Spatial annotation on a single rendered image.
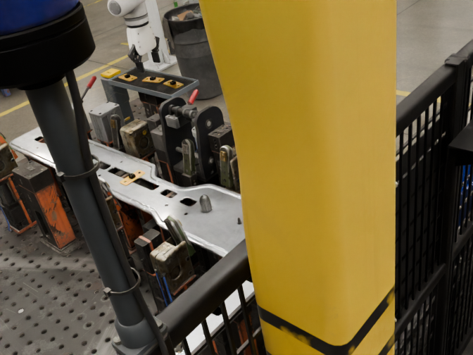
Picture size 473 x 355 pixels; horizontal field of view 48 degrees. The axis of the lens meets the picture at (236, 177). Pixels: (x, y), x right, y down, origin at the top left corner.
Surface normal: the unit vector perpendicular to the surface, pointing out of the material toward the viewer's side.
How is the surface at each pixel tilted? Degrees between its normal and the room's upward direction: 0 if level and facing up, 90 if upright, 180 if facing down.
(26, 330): 0
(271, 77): 90
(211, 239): 0
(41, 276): 0
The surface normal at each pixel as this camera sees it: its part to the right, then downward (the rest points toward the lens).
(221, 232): -0.16, -0.83
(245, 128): -0.70, 0.51
